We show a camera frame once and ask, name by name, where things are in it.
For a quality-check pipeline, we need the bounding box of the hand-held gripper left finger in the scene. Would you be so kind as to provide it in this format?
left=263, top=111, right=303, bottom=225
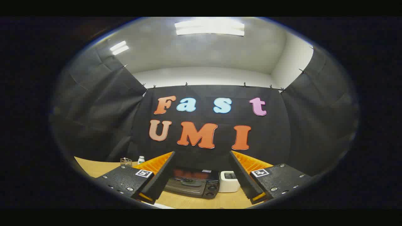
left=95, top=151, right=176, bottom=205

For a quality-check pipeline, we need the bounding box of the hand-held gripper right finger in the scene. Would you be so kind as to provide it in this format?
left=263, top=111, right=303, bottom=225
left=229, top=150, right=312, bottom=205

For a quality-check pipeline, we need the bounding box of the black toaster oven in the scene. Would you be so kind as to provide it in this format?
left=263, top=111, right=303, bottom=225
left=163, top=168, right=220, bottom=200

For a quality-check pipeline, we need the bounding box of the white bread toaster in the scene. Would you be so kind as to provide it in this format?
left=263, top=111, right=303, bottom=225
left=219, top=171, right=241, bottom=193

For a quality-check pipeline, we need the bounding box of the small ceiling light panel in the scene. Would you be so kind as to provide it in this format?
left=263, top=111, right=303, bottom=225
left=110, top=40, right=130, bottom=56

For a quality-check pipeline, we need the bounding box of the large ceiling light panel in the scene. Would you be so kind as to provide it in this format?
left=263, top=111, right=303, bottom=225
left=175, top=19, right=245, bottom=37

